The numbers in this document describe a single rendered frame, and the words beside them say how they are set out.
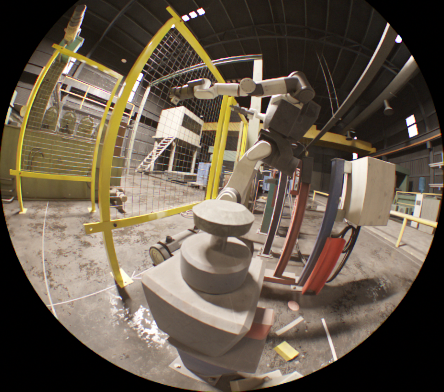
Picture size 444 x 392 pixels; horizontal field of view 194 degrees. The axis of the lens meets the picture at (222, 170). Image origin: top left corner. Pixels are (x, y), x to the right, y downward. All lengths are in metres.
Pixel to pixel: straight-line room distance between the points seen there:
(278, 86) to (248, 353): 0.82
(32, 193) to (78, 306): 1.85
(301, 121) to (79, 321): 1.56
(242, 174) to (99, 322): 1.16
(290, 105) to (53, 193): 2.79
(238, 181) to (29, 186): 2.65
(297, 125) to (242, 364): 0.86
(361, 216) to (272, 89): 0.81
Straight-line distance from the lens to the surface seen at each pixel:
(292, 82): 0.71
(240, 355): 0.23
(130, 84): 0.75
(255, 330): 0.17
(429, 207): 5.32
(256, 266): 0.15
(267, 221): 1.87
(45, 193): 2.48
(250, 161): 0.72
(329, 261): 1.06
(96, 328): 0.88
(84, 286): 1.03
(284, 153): 0.73
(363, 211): 0.86
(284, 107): 0.77
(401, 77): 9.65
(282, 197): 1.24
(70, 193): 2.44
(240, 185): 0.76
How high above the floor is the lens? 0.76
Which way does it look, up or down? 1 degrees up
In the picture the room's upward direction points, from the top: 9 degrees clockwise
